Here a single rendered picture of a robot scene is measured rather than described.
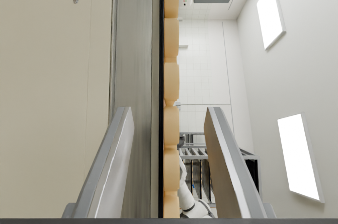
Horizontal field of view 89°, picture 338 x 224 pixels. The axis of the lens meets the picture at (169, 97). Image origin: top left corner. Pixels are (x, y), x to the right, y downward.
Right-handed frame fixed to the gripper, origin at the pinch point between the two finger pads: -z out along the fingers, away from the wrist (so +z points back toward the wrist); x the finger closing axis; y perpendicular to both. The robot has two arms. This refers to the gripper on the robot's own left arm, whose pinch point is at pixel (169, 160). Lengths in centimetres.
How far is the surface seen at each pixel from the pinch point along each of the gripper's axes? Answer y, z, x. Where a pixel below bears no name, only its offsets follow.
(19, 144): -9.7, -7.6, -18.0
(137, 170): -12.8, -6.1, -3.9
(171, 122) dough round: -7.2, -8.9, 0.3
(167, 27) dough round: 1.0, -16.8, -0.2
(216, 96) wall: -289, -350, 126
